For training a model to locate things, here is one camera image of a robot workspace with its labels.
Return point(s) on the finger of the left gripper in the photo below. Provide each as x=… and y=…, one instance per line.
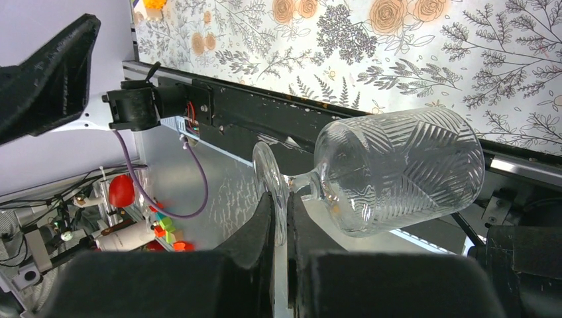
x=51, y=87

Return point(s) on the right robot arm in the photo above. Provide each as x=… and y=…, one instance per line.
x=517, y=273

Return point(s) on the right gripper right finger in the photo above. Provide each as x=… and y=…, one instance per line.
x=325, y=280

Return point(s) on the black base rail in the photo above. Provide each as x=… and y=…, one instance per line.
x=234, y=118

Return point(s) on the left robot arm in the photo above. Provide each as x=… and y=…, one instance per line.
x=138, y=105

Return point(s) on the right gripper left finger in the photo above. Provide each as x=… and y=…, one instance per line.
x=235, y=279

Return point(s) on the floral table mat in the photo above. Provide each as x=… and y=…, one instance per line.
x=496, y=63

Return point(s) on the short clear glass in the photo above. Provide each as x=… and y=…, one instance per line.
x=382, y=172

